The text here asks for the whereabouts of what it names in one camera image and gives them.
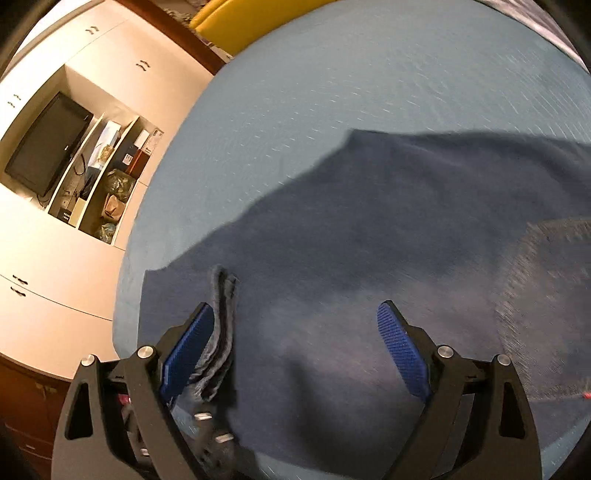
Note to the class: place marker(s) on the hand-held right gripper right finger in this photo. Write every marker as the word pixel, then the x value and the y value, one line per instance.
pixel 404 350

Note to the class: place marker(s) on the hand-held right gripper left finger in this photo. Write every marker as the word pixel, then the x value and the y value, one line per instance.
pixel 187 353

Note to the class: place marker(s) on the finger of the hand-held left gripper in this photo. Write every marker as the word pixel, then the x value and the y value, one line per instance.
pixel 217 445

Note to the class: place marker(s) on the blue denim pants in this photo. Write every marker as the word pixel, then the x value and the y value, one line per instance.
pixel 369 230

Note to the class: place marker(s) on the teal plastic bag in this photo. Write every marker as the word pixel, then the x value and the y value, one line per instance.
pixel 107 231

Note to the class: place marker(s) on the brown paper bag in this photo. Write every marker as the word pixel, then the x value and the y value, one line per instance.
pixel 113 207

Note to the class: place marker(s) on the green plastic bag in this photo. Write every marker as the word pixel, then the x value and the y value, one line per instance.
pixel 119 183

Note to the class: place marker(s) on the dark box with label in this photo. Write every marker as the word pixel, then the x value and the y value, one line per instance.
pixel 141 154

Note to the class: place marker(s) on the white flat box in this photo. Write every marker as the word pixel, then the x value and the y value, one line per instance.
pixel 105 143

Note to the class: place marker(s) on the black television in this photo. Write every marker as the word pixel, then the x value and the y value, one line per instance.
pixel 48 143

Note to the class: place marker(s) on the bed with blue quilted cover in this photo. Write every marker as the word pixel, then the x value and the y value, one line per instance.
pixel 346 83

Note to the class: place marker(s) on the yellow chair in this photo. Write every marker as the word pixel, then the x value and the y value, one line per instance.
pixel 249 21

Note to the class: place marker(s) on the grey star print duvet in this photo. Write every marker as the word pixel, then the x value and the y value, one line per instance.
pixel 531 18

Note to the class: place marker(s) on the cream wall cabinet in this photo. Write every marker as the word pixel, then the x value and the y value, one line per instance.
pixel 46 286

